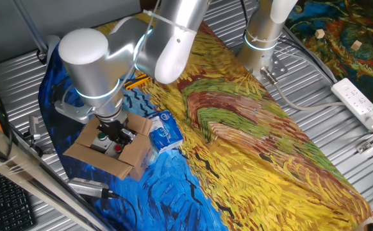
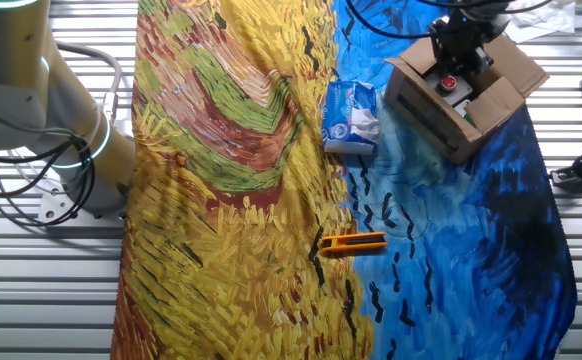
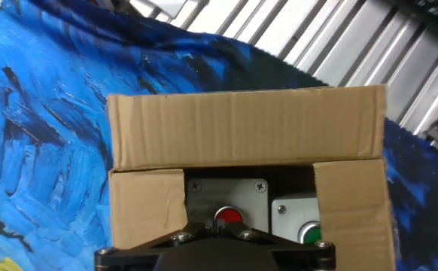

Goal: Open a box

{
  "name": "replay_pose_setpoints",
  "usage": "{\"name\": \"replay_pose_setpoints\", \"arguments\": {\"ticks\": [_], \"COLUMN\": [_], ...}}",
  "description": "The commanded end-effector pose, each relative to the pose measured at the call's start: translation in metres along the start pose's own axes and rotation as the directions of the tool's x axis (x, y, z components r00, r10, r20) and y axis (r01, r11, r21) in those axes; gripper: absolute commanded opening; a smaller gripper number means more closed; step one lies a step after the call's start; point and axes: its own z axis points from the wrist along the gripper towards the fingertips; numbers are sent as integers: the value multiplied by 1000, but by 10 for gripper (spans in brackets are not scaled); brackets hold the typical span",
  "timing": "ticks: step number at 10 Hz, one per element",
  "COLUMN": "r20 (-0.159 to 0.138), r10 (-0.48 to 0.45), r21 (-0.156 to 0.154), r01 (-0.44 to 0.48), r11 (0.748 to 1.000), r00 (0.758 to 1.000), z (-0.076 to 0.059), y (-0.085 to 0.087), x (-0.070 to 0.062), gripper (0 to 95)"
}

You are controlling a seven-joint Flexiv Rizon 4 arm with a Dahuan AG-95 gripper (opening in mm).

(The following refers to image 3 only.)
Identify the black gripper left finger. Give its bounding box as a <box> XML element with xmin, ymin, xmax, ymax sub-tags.
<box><xmin>93</xmin><ymin>220</ymin><xmax>217</xmax><ymax>271</ymax></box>

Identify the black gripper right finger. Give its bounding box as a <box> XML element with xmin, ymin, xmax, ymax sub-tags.
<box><xmin>215</xmin><ymin>220</ymin><xmax>336</xmax><ymax>271</ymax></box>

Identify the grey box with red button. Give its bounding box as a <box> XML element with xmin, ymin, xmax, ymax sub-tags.
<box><xmin>185</xmin><ymin>178</ymin><xmax>269</xmax><ymax>234</ymax></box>

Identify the yellow and blue painted cloth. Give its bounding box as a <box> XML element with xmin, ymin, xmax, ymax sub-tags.
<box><xmin>0</xmin><ymin>0</ymin><xmax>438</xmax><ymax>271</ymax></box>

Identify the white box with green button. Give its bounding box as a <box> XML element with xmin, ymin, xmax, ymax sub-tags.
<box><xmin>270</xmin><ymin>193</ymin><xmax>322</xmax><ymax>245</ymax></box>

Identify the brown cardboard box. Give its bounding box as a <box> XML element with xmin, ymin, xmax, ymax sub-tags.
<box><xmin>107</xmin><ymin>84</ymin><xmax>397</xmax><ymax>271</ymax></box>

